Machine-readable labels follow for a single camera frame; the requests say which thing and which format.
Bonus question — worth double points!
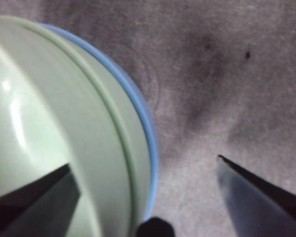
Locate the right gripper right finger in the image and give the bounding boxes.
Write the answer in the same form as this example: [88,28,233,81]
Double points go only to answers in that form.
[216,154,296,237]

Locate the blue ribbed bowl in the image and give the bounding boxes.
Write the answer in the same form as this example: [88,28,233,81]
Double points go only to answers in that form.
[37,22,160,223]

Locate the green ribbed bowl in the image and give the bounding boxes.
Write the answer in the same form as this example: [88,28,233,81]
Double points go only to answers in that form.
[27,21,151,237]
[0,14,133,237]

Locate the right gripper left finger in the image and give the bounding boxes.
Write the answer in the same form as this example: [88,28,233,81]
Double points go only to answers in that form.
[0,163,81,237]

